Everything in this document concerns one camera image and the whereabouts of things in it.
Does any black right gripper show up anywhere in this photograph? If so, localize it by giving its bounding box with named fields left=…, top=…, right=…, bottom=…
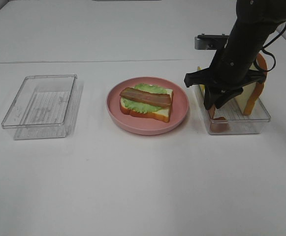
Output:
left=184, top=48, right=266, bottom=110

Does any yellow cheese slice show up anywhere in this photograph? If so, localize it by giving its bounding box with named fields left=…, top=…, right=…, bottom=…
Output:
left=197, top=66, right=205, bottom=96

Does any bacon strip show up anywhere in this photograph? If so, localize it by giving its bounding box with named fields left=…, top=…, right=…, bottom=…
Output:
left=120, top=88, right=172, bottom=108
left=208, top=105, right=229, bottom=133

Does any bread slice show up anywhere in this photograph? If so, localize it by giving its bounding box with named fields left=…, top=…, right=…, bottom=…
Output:
left=120, top=93, right=173, bottom=122
left=234, top=53, right=267, bottom=116

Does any green lettuce leaf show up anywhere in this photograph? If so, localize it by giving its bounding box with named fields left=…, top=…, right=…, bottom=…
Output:
left=120, top=83, right=173, bottom=114

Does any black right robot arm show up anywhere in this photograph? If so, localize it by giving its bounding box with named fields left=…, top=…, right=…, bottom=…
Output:
left=184, top=0, right=286, bottom=110

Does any clear right plastic container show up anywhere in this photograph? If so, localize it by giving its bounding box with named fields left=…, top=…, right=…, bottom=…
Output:
left=194, top=85, right=271, bottom=135

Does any clear plastic container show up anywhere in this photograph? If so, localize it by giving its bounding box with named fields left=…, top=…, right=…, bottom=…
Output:
left=1, top=74, right=82, bottom=140
left=194, top=85, right=271, bottom=135

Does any standing bread slice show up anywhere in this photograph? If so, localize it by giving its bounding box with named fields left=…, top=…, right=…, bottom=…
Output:
left=234, top=53, right=267, bottom=116

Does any pink round plate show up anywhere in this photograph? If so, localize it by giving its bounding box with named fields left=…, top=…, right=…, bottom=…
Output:
left=106, top=77, right=189, bottom=135

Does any clear left plastic container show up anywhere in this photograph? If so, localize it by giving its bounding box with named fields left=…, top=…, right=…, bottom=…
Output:
left=1, top=74, right=82, bottom=140

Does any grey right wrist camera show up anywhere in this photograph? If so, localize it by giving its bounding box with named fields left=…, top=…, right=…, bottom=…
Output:
left=194, top=34, right=229, bottom=50

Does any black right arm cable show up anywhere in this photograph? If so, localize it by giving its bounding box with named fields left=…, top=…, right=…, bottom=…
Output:
left=253, top=21, right=286, bottom=73

